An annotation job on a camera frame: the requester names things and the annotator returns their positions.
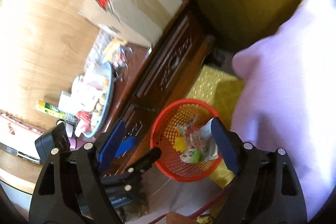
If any blue plate of snacks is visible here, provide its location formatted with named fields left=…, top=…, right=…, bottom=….
left=71, top=62, right=114, bottom=138

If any red mesh trash basket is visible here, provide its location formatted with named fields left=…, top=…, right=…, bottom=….
left=150, top=99, right=222, bottom=182

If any green snack wrapper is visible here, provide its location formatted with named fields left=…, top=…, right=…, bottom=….
left=180, top=148, right=203, bottom=164

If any dark wooden nightstand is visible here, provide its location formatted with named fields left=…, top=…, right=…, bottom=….
left=99, top=0, right=216, bottom=175

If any yellow floor mat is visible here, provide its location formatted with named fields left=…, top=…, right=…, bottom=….
left=184, top=64, right=246, bottom=189

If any pink clear snack packet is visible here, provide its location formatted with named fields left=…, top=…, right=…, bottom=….
left=175, top=116, right=205, bottom=151

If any purple printed blanket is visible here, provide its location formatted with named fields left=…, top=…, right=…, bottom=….
left=231, top=0, right=335, bottom=219

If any green yellow tube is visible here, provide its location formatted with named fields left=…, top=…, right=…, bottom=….
left=35, top=100, right=76, bottom=123

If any yellow paper ball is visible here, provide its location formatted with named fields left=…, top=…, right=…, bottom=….
left=173, top=136, right=186, bottom=153

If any teal cosmetic tube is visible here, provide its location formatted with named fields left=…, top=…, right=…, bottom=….
left=201, top=119, right=219, bottom=162

